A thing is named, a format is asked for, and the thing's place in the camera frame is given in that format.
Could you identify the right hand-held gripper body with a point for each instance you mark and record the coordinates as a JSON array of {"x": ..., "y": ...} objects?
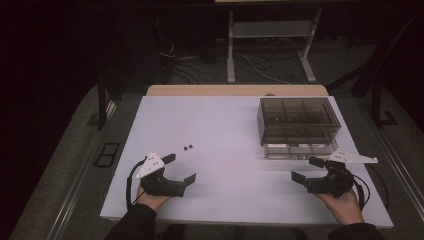
[{"x": 333, "y": 181}]

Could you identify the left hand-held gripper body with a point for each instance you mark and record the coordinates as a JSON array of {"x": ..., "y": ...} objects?
[{"x": 156, "y": 181}]

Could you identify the smoky transparent drawer box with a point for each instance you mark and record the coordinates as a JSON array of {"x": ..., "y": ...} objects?
[{"x": 297, "y": 126}]

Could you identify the person's left hand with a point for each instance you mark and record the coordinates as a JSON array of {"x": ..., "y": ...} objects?
[{"x": 150, "y": 199}]

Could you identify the person's right hand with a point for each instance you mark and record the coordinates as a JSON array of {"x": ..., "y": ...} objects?
[{"x": 343, "y": 206}]

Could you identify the black floor socket plate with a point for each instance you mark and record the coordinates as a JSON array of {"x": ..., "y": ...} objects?
[{"x": 106, "y": 154}]

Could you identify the wooden table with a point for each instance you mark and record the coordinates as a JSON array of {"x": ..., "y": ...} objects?
[{"x": 236, "y": 90}]

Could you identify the grey metal stand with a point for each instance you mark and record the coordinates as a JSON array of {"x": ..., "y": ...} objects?
[{"x": 271, "y": 43}]

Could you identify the dark metal frame leg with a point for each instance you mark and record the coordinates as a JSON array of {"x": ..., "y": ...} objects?
[
  {"x": 106, "y": 96},
  {"x": 380, "y": 100}
]

